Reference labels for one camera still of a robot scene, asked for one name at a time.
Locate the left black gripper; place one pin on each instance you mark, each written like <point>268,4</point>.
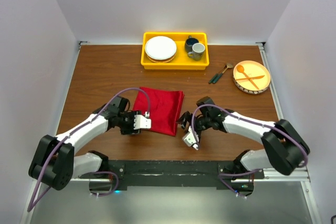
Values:
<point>129,130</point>

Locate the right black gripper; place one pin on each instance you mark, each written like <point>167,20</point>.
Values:
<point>183,120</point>

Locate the red cloth napkin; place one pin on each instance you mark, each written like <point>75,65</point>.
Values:
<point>165,108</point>

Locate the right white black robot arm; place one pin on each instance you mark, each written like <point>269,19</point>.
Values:
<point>283,148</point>

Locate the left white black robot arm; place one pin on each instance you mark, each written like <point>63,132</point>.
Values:
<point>73,142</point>

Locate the yellow plastic bin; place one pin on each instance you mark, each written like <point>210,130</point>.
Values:
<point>181,60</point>

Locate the wooden plate under white plate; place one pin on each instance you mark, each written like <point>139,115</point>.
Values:
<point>161,61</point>

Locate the brass spoon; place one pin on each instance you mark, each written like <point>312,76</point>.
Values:
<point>228,66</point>

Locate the grey white mug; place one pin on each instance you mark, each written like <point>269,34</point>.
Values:
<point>197,51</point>

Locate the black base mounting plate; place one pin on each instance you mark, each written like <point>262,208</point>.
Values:
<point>182,174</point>

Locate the orange wooden spoon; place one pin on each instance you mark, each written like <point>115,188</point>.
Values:
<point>241,69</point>

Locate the dark blue mug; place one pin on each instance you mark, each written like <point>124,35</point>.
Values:
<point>189,43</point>

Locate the orange wooden plate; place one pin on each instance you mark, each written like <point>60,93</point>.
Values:
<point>252,69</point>

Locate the orange wooden knife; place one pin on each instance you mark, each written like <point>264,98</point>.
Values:
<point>249,78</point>

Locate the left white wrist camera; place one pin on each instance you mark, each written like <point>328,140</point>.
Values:
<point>142,121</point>

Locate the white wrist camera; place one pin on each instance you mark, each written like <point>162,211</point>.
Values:
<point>142,121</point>
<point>190,140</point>

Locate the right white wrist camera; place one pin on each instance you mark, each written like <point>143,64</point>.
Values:
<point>190,140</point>

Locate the aluminium frame rail right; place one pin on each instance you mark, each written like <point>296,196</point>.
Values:
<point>271,87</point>

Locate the aluminium frame rail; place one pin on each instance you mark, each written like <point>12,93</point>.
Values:
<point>58,172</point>
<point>271,87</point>

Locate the aluminium frame rail front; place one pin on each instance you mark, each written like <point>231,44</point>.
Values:
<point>58,172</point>

